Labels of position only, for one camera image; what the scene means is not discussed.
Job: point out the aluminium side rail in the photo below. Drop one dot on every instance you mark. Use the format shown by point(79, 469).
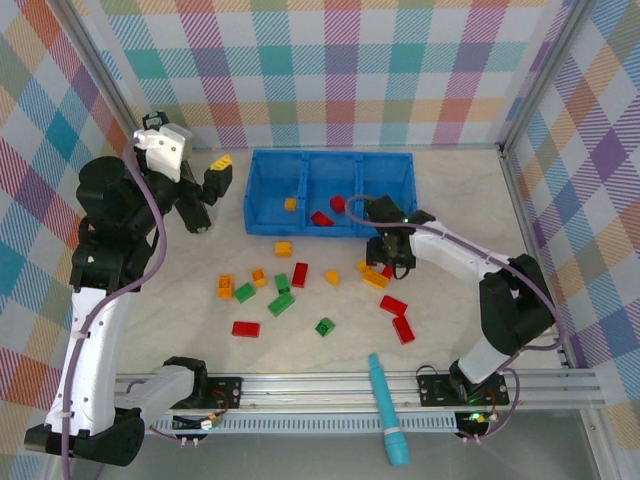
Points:
point(520, 200)

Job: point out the blue three-compartment bin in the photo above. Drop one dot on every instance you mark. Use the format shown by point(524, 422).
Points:
point(280, 175)

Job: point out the aluminium mounting rail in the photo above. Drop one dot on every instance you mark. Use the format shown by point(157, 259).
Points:
point(310, 392)

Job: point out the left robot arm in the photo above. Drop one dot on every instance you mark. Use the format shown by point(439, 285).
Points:
point(95, 365)

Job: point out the green lego brick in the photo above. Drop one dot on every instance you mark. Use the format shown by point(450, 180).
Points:
point(245, 292)
point(281, 303)
point(282, 283)
point(325, 327)

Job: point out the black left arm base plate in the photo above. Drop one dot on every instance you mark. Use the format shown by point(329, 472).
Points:
point(227, 392)

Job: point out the red lego brick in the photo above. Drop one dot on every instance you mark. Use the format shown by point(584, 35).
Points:
point(322, 218)
point(300, 274)
point(338, 204)
point(403, 329)
point(246, 328)
point(394, 304)
point(387, 272)

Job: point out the small black connector board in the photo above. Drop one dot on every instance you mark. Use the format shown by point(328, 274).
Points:
point(475, 419)
point(200, 425)

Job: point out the teal pen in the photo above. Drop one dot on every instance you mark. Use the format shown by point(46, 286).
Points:
point(387, 400)

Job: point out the yellow lego brick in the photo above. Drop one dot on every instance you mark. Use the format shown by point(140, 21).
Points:
point(361, 265)
point(332, 276)
point(375, 278)
point(225, 286)
point(283, 248)
point(220, 163)
point(259, 276)
point(290, 204)

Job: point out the aluminium frame post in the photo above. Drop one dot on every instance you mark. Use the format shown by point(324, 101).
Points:
point(543, 75)
point(106, 75)

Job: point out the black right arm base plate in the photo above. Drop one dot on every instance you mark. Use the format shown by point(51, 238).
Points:
point(432, 392)

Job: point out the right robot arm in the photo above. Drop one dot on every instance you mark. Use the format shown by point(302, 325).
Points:
point(515, 310)

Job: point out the grey metal shelf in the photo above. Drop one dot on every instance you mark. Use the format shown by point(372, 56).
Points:
point(300, 457)

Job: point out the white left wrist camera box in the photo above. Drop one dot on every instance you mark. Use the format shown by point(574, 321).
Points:
point(162, 150)

